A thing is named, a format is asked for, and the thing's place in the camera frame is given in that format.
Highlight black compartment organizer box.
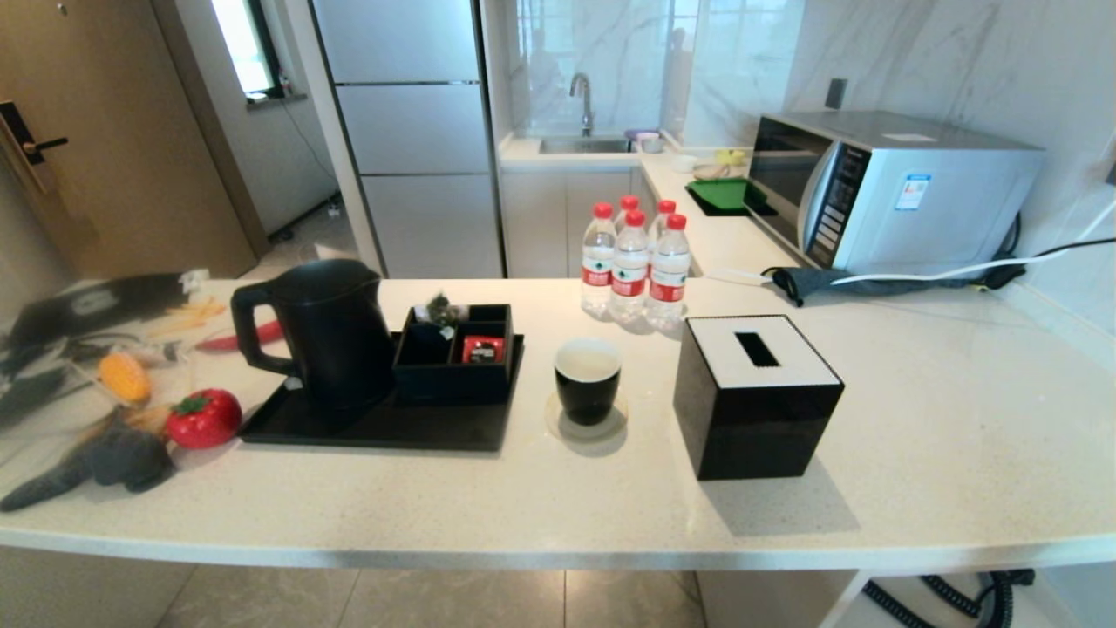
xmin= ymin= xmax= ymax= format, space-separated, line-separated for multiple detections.
xmin=391 ymin=303 xmax=514 ymax=406

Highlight silver microwave oven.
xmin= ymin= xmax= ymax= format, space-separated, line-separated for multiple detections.
xmin=746 ymin=110 xmax=1046 ymax=275

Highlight black door lock handle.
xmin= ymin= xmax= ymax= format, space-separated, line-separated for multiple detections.
xmin=0 ymin=100 xmax=69 ymax=167

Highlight thin black cable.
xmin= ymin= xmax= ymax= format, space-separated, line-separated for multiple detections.
xmin=1033 ymin=236 xmax=1116 ymax=260

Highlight black rectangular serving tray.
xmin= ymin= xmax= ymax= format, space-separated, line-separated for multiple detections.
xmin=238 ymin=331 xmax=526 ymax=453

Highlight black electric kettle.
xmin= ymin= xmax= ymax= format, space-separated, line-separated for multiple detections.
xmin=230 ymin=258 xmax=395 ymax=413

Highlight green plastic tray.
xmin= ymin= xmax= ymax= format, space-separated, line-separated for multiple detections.
xmin=685 ymin=177 xmax=768 ymax=211

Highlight black tissue box white top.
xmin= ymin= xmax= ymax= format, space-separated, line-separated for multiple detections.
xmin=672 ymin=314 xmax=846 ymax=481

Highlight bright window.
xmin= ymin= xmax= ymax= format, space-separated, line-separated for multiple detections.
xmin=209 ymin=0 xmax=285 ymax=99

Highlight black coiled cable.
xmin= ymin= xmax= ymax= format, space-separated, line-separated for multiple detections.
xmin=861 ymin=569 xmax=1037 ymax=628

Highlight brown wooden door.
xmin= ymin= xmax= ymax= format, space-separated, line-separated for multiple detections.
xmin=0 ymin=0 xmax=258 ymax=280

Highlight red toy tomato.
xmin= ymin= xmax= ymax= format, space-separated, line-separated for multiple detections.
xmin=166 ymin=388 xmax=243 ymax=450

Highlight chrome sink faucet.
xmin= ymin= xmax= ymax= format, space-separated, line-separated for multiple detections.
xmin=569 ymin=72 xmax=595 ymax=138

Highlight red toy chili pepper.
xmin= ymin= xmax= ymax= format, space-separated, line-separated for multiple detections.
xmin=196 ymin=320 xmax=286 ymax=352

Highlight yellow toy corn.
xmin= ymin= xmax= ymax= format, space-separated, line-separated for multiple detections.
xmin=98 ymin=352 xmax=153 ymax=405

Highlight yellow toy fries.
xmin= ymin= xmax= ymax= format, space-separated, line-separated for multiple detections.
xmin=146 ymin=297 xmax=229 ymax=341

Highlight clear glass coaster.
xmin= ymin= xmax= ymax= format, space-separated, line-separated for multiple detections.
xmin=545 ymin=391 xmax=629 ymax=443

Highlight black bag white tag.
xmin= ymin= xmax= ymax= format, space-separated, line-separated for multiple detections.
xmin=0 ymin=270 xmax=210 ymax=350

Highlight black cooktop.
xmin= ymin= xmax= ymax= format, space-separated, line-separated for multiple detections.
xmin=689 ymin=188 xmax=779 ymax=218

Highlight white refrigerator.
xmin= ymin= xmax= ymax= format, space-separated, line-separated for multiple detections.
xmin=310 ymin=0 xmax=507 ymax=280

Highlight grey plush toy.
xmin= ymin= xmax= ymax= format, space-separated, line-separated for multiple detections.
xmin=0 ymin=423 xmax=175 ymax=513

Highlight black cup white inside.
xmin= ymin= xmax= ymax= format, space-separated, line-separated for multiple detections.
xmin=555 ymin=338 xmax=623 ymax=427

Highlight steel kitchen sink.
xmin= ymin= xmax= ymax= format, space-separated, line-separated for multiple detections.
xmin=538 ymin=135 xmax=635 ymax=155

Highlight white kitchen base cabinet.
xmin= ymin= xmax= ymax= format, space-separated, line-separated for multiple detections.
xmin=501 ymin=166 xmax=657 ymax=278

